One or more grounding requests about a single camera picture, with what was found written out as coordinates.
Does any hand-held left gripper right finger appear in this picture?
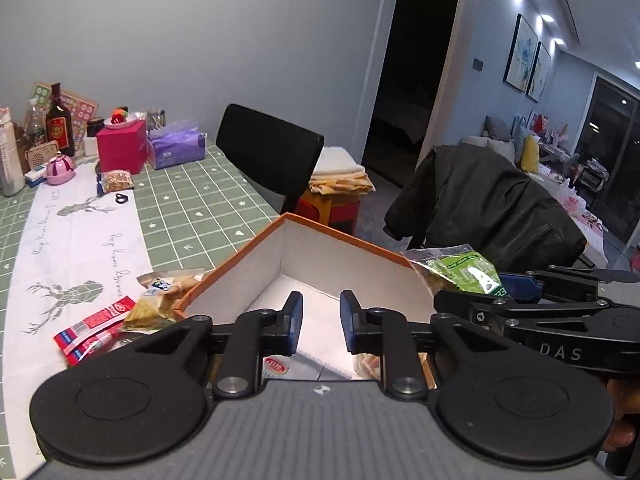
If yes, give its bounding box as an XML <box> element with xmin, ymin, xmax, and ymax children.
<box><xmin>339</xmin><ymin>290</ymin><xmax>506</xmax><ymax>401</ymax></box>

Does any blue label cracker packet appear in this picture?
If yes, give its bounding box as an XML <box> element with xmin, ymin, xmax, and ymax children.
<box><xmin>137</xmin><ymin>270</ymin><xmax>207</xmax><ymax>297</ymax></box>

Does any grey cushion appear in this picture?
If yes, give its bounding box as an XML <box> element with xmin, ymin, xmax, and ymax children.
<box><xmin>484</xmin><ymin>116</ymin><xmax>511</xmax><ymax>142</ymax></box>

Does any red plastic stool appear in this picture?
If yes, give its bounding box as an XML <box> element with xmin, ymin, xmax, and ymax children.
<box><xmin>295</xmin><ymin>192</ymin><xmax>360</xmax><ymax>238</ymax></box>

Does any small framed wall picture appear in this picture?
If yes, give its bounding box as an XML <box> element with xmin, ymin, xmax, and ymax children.
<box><xmin>526</xmin><ymin>41</ymin><xmax>552</xmax><ymax>103</ymax></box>

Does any person's right hand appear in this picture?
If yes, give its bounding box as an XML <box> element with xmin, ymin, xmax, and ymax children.
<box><xmin>602</xmin><ymin>379</ymin><xmax>640</xmax><ymax>453</ymax></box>

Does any purple tissue pack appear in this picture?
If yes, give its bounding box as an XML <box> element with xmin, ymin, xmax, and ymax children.
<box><xmin>146</xmin><ymin>121</ymin><xmax>207</xmax><ymax>170</ymax></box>

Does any white deer print table runner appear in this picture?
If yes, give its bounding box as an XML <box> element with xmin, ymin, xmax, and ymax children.
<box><xmin>2</xmin><ymin>157</ymin><xmax>153</xmax><ymax>411</ymax></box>

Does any white packet with red logo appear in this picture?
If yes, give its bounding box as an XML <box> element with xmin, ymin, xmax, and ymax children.
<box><xmin>261</xmin><ymin>355</ymin><xmax>293</xmax><ymax>380</ymax></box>

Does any yellow cushion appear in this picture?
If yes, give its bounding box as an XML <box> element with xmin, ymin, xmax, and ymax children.
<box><xmin>520</xmin><ymin>135</ymin><xmax>541</xmax><ymax>171</ymax></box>

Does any yellow folded cloth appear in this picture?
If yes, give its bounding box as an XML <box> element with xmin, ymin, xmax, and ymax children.
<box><xmin>307</xmin><ymin>171</ymin><xmax>376</xmax><ymax>196</ymax></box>

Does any magenta gift box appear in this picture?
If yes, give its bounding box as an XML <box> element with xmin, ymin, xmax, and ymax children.
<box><xmin>96</xmin><ymin>120</ymin><xmax>148</xmax><ymax>176</ymax></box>

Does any orange cardboard box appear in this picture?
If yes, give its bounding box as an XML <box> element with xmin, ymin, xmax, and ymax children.
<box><xmin>175</xmin><ymin>212</ymin><xmax>440</xmax><ymax>392</ymax></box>

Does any dish of fruit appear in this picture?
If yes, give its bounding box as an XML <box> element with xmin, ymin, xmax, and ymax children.
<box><xmin>104</xmin><ymin>106</ymin><xmax>136</xmax><ymax>130</ymax></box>

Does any white folded towel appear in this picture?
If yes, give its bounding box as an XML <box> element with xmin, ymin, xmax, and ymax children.
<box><xmin>312</xmin><ymin>146</ymin><xmax>368</xmax><ymax>176</ymax></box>

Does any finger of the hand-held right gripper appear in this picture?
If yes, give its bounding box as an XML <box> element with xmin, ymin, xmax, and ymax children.
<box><xmin>434</xmin><ymin>290</ymin><xmax>616</xmax><ymax>335</ymax></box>
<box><xmin>497</xmin><ymin>266</ymin><xmax>640</xmax><ymax>306</ymax></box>

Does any clear nut packet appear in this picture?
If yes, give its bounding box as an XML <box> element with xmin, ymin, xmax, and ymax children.
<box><xmin>97</xmin><ymin>169</ymin><xmax>135</xmax><ymax>193</ymax></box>

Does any brown liquor bottle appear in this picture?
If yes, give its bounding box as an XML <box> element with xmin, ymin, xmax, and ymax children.
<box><xmin>46</xmin><ymin>83</ymin><xmax>77</xmax><ymax>158</ymax></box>

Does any black chair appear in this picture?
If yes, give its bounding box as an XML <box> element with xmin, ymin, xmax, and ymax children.
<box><xmin>216</xmin><ymin>104</ymin><xmax>325</xmax><ymax>216</ymax></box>

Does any white tall bottle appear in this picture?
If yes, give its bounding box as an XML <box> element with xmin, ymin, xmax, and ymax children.
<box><xmin>0</xmin><ymin>106</ymin><xmax>25</xmax><ymax>197</ymax></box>

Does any pink teapot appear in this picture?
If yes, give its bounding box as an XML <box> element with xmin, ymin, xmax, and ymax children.
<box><xmin>46</xmin><ymin>152</ymin><xmax>77</xmax><ymax>186</ymax></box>

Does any pink white plastic bag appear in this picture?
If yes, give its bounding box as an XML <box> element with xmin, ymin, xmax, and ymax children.
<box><xmin>557</xmin><ymin>180</ymin><xmax>588</xmax><ymax>217</ymax></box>

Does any red sausage packet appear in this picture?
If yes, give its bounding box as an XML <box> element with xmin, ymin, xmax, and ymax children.
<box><xmin>54</xmin><ymin>296</ymin><xmax>137</xmax><ymax>348</ymax></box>
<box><xmin>64</xmin><ymin>325</ymin><xmax>126</xmax><ymax>367</ymax></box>

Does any yellow-green snack packet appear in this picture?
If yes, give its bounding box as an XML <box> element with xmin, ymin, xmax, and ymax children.
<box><xmin>120</xmin><ymin>294</ymin><xmax>187</xmax><ymax>333</ymax></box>

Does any tan dotted board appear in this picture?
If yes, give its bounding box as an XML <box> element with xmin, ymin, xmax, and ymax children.
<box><xmin>60</xmin><ymin>91</ymin><xmax>99</xmax><ymax>143</ymax></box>

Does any glass balcony door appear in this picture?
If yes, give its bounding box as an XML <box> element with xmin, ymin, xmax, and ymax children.
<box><xmin>582</xmin><ymin>72</ymin><xmax>640</xmax><ymax>256</ymax></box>

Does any clear mixed cracker packet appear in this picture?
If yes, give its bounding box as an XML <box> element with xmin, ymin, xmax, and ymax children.
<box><xmin>352</xmin><ymin>354</ymin><xmax>383</xmax><ymax>381</ymax></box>

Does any green snack packet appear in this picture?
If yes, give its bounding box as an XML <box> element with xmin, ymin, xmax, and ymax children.
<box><xmin>402</xmin><ymin>243</ymin><xmax>506</xmax><ymax>297</ymax></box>

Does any small wooden radio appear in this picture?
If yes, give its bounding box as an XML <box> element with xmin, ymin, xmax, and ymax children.
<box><xmin>26</xmin><ymin>142</ymin><xmax>61</xmax><ymax>168</ymax></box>

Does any dark jacket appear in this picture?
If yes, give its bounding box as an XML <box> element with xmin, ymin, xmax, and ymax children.
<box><xmin>384</xmin><ymin>144</ymin><xmax>587</xmax><ymax>273</ymax></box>

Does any green checked tablecloth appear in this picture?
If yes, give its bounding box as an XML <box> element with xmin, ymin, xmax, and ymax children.
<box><xmin>0</xmin><ymin>145</ymin><xmax>282</xmax><ymax>477</ymax></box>

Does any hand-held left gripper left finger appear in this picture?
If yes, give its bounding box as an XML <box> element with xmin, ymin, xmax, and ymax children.
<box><xmin>136</xmin><ymin>291</ymin><xmax>304</xmax><ymax>401</ymax></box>

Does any large framed wall picture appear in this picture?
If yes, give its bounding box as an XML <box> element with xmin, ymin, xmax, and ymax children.
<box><xmin>504</xmin><ymin>14</ymin><xmax>539</xmax><ymax>92</ymax></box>

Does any clear plastic bottle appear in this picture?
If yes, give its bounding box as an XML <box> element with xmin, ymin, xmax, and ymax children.
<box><xmin>24</xmin><ymin>98</ymin><xmax>48</xmax><ymax>148</ymax></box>

